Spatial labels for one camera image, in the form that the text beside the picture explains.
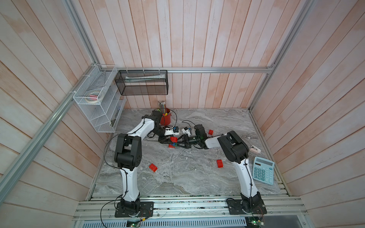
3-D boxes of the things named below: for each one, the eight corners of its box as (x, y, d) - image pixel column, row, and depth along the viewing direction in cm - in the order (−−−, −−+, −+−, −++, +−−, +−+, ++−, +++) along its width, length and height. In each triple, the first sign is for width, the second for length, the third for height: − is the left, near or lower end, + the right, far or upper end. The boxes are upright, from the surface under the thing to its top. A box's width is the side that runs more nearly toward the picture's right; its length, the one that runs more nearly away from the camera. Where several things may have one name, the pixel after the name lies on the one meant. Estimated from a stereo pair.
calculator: (251, 178, 86) (254, 176, 83) (253, 158, 95) (255, 155, 92) (271, 185, 83) (275, 184, 81) (271, 164, 92) (274, 161, 89)
